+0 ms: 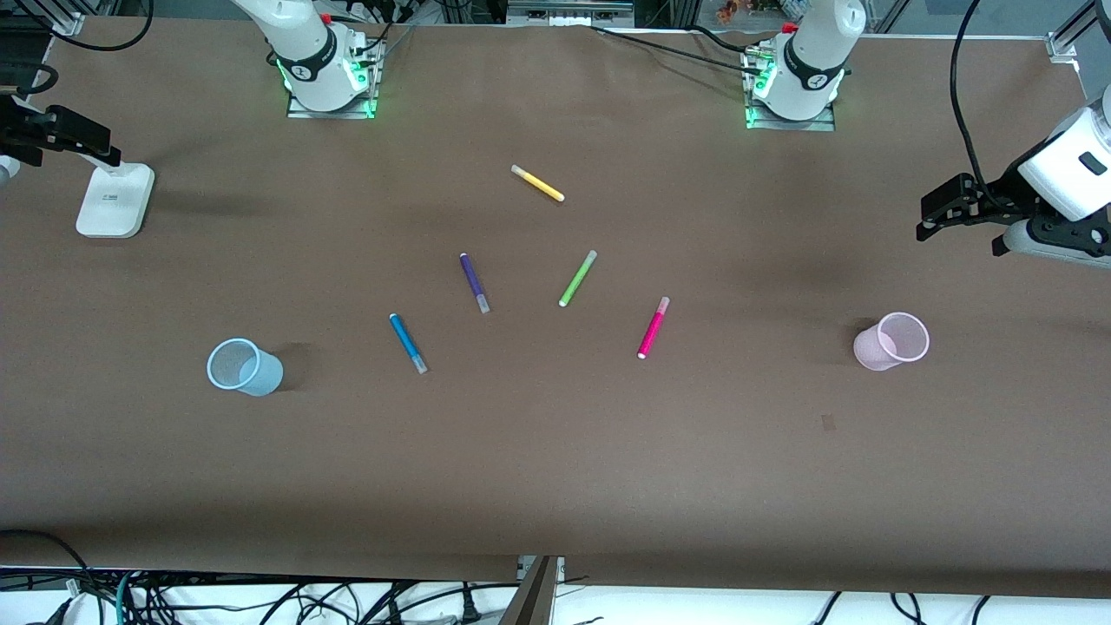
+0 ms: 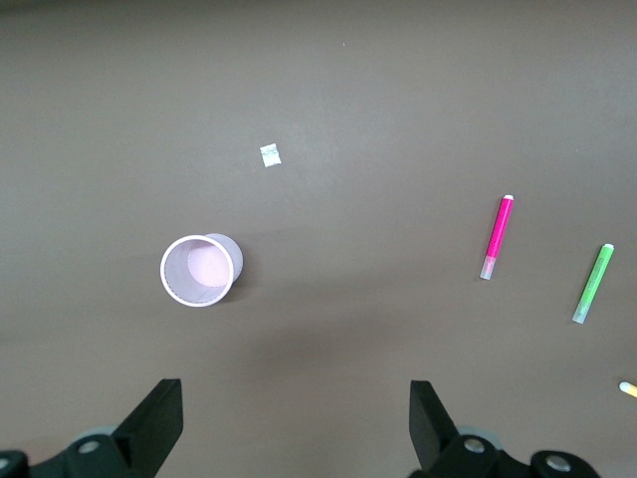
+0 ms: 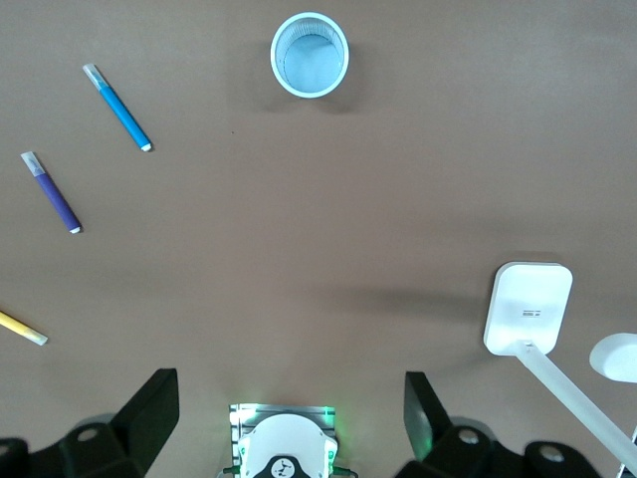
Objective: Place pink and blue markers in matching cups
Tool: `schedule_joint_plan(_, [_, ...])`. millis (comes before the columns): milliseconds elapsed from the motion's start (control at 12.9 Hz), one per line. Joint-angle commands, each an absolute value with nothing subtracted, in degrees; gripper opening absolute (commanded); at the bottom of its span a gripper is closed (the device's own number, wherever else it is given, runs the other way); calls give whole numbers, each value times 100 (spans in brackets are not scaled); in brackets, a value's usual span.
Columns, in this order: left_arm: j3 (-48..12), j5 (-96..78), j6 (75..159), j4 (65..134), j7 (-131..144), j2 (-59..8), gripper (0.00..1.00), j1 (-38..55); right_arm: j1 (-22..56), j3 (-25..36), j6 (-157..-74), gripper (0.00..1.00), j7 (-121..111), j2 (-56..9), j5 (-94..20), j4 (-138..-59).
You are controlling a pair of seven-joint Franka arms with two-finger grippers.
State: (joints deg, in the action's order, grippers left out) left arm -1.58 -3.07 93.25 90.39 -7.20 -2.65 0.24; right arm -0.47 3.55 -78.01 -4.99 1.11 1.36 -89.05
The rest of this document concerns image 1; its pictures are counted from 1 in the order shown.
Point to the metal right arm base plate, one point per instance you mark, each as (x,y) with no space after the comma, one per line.
(347,108)

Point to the aluminium frame post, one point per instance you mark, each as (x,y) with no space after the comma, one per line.
(534,595)

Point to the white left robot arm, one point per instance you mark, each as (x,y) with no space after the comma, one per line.
(811,56)

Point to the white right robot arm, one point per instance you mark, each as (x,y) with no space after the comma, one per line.
(304,43)

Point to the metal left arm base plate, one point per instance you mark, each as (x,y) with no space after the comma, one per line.
(825,124)

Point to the green marker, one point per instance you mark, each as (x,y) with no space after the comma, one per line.
(577,278)

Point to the brown table cover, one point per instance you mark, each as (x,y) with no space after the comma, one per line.
(555,451)

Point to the purple marker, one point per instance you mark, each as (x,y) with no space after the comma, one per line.
(473,280)

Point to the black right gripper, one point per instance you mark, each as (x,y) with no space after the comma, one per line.
(19,132)

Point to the yellow marker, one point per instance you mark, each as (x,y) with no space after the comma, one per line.
(538,183)

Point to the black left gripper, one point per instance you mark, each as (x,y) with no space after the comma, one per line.
(1001,194)

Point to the translucent pink plastic cup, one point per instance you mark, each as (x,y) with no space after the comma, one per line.
(894,341)

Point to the grey power strip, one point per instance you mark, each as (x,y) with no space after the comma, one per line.
(568,10)

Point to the aluminium frame bracket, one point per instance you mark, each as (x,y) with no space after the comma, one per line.
(61,17)
(1072,35)

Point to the translucent blue plastic cup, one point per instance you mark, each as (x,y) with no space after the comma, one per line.
(247,369)

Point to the pink marker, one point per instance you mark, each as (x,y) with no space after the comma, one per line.
(653,328)

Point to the blue marker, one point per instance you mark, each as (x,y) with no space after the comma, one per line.
(406,341)

